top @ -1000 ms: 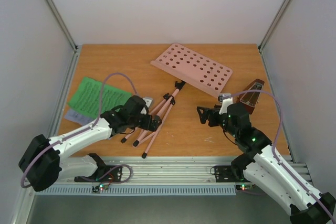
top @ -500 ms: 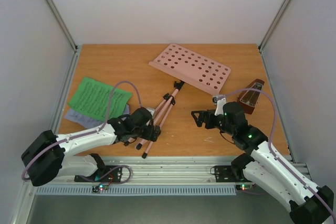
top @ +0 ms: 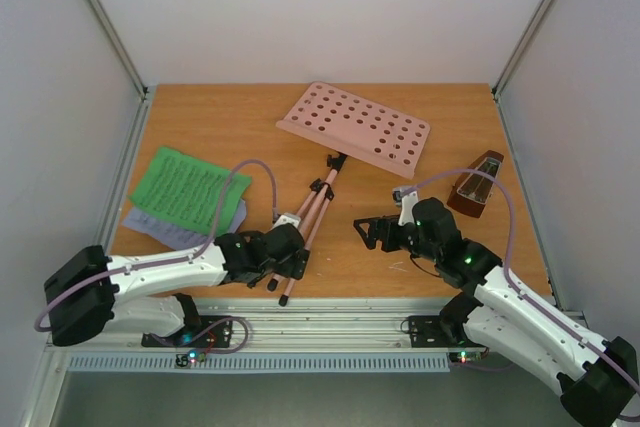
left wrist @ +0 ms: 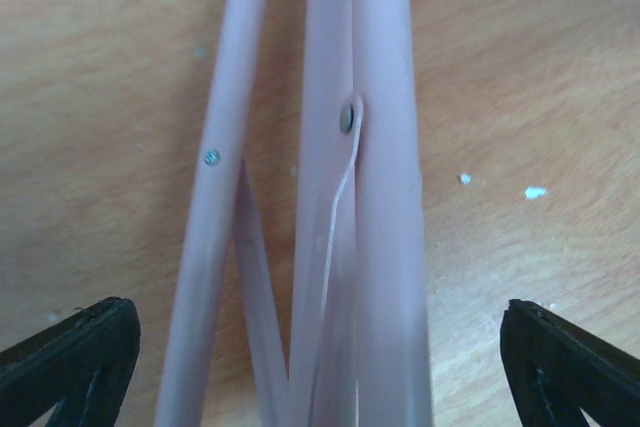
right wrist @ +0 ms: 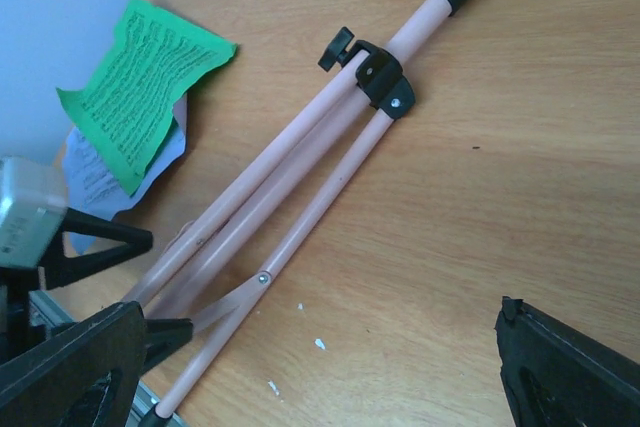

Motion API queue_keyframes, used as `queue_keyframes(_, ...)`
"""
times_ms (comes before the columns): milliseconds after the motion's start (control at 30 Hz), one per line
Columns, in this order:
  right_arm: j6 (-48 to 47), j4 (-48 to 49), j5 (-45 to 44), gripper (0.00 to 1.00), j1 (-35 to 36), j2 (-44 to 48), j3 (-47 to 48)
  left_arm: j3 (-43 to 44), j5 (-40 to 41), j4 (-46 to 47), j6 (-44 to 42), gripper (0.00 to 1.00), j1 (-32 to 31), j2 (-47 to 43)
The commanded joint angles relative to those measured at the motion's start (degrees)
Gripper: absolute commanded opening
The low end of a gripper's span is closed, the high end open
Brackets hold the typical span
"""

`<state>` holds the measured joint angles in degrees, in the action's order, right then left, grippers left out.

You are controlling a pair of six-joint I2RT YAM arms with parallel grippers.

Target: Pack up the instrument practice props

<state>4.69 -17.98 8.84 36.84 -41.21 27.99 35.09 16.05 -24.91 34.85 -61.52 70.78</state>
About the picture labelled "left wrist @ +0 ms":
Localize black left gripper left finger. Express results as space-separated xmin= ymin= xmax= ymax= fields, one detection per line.
xmin=1 ymin=297 xmax=141 ymax=426

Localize pink music stand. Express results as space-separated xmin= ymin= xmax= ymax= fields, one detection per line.
xmin=155 ymin=0 xmax=433 ymax=426

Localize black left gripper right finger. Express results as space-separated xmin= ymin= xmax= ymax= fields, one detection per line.
xmin=501 ymin=299 xmax=639 ymax=426

